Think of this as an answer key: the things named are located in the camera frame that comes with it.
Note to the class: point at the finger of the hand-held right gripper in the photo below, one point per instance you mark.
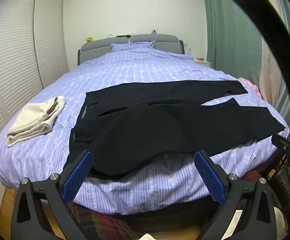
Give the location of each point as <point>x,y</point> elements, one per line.
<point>280,141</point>

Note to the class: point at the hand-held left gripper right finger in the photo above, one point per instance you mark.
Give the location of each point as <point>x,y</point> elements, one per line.
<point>210,177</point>

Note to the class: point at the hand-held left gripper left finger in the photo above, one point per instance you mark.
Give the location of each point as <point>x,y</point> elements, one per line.
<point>77,177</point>

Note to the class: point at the black pants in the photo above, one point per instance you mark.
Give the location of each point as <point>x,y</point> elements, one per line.
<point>147,130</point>

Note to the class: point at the dark plaid rug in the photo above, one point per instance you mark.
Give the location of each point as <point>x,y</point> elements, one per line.
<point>97,222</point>

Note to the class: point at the pink crumpled cloth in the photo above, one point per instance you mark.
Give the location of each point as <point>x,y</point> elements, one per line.
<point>252,87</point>

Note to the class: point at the beige curtain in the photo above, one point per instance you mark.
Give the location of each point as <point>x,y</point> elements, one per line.
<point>270,80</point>

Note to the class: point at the cream folded garment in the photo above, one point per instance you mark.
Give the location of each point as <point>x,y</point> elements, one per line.
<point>34,120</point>

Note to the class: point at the green curtain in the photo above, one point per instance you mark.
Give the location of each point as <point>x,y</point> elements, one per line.
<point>288,42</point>
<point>230,30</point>

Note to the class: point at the white nightstand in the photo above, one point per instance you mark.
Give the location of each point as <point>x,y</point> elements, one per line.
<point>205,63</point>

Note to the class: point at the purple floral duvet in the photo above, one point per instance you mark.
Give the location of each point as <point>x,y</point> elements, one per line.
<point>135,67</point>

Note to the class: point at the yellow plush toy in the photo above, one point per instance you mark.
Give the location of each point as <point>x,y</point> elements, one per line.
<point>89,39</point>

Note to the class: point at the purple floral pillow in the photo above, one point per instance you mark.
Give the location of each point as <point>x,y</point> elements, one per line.
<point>132,47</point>

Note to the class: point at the black flat item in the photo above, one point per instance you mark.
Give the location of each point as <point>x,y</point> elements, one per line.
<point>123,35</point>

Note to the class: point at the grey padded headboard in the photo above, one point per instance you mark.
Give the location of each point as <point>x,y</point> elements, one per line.
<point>145,38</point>

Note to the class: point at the pink plush toy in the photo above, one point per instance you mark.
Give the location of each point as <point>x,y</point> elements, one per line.
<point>154,32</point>

